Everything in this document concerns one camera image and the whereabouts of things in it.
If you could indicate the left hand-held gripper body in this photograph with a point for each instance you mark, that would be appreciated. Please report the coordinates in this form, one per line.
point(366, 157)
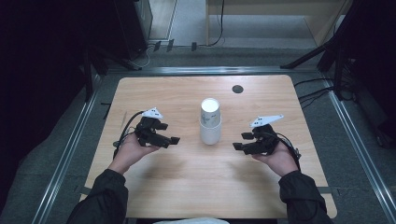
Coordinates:
point(148, 130)

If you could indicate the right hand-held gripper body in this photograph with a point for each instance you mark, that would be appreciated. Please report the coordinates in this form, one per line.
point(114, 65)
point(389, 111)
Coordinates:
point(264, 140)

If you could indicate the white plastic cup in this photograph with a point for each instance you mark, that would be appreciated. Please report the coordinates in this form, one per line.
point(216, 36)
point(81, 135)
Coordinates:
point(210, 135)

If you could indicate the person's right hand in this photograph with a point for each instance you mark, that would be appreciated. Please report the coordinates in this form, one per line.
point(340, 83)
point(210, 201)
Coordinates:
point(281, 160)

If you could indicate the person's left hand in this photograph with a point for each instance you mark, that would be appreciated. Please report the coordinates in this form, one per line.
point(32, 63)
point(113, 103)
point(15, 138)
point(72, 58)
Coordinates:
point(129, 152)

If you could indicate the black table grommet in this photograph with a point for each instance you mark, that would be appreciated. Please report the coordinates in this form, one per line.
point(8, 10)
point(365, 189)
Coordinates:
point(237, 89)

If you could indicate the black tripod stand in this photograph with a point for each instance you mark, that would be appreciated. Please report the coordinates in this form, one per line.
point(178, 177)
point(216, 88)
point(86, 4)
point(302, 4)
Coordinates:
point(306, 57)
point(88, 77)

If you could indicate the small black floor block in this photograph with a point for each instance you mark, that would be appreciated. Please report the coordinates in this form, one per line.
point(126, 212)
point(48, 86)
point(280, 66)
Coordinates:
point(157, 46)
point(193, 46)
point(170, 45)

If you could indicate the person's white clothing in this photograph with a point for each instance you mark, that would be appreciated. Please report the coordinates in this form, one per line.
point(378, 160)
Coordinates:
point(191, 221)

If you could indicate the black cabinet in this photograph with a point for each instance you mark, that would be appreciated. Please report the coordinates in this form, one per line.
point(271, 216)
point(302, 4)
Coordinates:
point(130, 28)

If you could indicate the light wooden furniture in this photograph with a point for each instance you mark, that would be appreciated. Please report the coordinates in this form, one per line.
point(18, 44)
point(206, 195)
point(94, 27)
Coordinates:
point(320, 18)

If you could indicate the metal floor rail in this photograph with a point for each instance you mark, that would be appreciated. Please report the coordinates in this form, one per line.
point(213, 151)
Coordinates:
point(66, 155)
point(211, 70)
point(352, 133)

